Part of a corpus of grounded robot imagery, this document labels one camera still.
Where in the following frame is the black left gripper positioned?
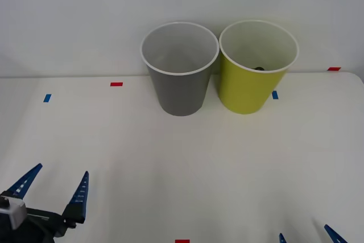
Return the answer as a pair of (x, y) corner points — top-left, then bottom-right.
(5, 163), (90, 238)

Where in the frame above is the yellow-green plastic waste bin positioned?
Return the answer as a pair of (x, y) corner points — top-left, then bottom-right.
(218, 19), (300, 115)

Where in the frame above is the grey plastic waste bin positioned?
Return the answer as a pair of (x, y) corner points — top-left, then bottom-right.
(140, 21), (221, 117)

